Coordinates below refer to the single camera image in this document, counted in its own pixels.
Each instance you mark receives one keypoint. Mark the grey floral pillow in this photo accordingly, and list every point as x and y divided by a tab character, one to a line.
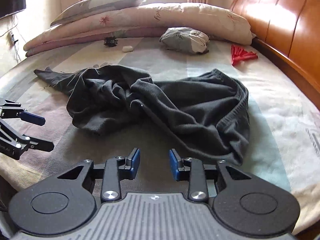
88	8

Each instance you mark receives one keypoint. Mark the wall mounted black television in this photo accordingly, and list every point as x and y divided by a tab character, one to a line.
10	7

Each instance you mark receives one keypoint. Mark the wooden orange headboard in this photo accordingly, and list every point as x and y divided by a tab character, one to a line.
287	33

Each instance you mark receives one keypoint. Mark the dark grey trousers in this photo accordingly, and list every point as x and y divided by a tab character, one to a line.
206	114

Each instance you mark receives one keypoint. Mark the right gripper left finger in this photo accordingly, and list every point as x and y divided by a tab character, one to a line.
117	169

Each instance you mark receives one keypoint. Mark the white wall power strip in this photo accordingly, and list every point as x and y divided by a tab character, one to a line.
12	38

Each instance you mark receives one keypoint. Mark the black hair claw clip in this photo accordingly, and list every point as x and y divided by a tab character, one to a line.
110	41

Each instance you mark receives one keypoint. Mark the folded floral pink quilt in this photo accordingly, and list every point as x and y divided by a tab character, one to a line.
209	19

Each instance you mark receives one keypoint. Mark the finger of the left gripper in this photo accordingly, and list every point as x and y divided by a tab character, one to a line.
13	110
37	143

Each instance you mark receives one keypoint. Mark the red folding fan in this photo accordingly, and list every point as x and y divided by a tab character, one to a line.
239	54

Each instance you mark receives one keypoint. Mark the white earbuds case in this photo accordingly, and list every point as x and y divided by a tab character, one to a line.
127	49

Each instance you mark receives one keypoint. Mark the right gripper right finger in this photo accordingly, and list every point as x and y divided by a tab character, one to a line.
192	171

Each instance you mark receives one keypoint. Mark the bundled grey white cloth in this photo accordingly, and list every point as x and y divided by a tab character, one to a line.
185	40

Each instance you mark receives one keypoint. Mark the striped pastel bed sheet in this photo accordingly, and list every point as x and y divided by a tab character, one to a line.
284	138

